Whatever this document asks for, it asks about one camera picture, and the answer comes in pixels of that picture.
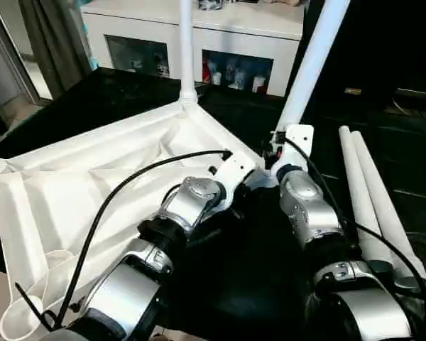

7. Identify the white plastic table leg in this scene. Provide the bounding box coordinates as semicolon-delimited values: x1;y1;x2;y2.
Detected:
351;130;426;282
178;0;200;119
274;0;352;133
337;125;394;264

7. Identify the white plastic table top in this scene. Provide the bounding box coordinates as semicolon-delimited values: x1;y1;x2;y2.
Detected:
0;101;271;338

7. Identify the black work mat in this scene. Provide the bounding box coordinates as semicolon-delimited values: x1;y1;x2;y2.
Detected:
0;67;426;341

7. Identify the grey crumpled item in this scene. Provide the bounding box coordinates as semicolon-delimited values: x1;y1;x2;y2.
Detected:
197;0;225;11

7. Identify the large black case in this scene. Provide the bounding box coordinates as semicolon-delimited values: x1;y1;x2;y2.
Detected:
287;0;426;104

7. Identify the white glass-door cabinet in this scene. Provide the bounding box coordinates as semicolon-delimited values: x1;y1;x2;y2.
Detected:
80;0;305;97

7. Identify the blue white patterned item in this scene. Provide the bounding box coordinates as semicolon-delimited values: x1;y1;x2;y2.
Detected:
70;0;101;71

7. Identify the grey curtain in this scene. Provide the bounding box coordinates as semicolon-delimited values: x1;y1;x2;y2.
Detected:
16;0;94;101

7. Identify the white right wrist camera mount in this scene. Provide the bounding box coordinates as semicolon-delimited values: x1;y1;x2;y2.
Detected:
269;124;315;185

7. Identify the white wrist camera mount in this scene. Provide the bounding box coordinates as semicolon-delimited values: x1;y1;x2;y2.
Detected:
212;151;263;211
269;124;315;185

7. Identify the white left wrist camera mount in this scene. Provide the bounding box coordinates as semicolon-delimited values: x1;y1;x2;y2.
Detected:
212;151;263;211

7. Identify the black metal frame bar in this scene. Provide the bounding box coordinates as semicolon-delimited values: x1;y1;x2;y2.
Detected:
14;281;58;332

